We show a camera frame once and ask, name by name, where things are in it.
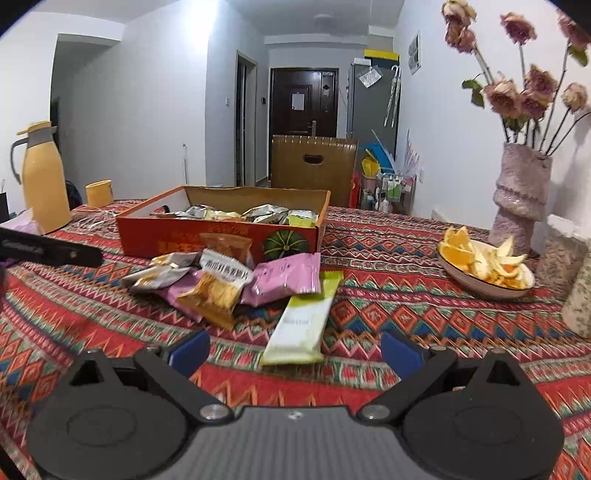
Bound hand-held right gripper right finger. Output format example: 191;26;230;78
358;330;539;425

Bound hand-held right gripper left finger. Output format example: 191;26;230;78
68;329;234;424

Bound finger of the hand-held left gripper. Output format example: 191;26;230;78
0;226;103;269

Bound pile of snack packets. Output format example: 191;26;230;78
121;233;322;330

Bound lime green snack packet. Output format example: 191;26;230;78
261;271;345;366

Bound red cardboard box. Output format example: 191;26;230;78
115;185;332;259

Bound bunch of snack packets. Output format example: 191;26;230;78
152;203;320;228

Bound purple tissue pack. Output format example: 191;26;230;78
0;208;47;237

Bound red patterned tablecloth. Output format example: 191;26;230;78
0;198;591;480

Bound yellow thermos jug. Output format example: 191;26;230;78
10;121;73;235

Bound small yellow cup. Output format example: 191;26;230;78
85;180;114;208

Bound shallow ceramic plate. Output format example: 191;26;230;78
436;240;536;300

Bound rack of small bottles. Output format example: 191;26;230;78
362;171;416;213

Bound floral patterned vase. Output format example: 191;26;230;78
561;251;591;340

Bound clear glass jar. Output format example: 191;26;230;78
536;215;591;301

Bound blue plastic item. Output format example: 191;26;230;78
360;144;395;178

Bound pink ceramic vase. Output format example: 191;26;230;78
488;142;553;254

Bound grey interior door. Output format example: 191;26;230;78
235;51;258;188

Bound grey refrigerator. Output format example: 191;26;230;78
347;62;402;160

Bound dark brown entrance door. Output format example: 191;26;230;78
269;68;339;138

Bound white folded umbrella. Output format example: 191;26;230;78
384;65;402;129

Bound clear plastic bag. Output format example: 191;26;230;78
358;65;384;88

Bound dried pink roses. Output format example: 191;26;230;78
441;0;591;155

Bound white cable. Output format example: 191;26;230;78
76;210;123;232

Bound purple wall decoration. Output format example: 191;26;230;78
397;129;421;185

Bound wall picture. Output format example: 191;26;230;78
408;30;422;75

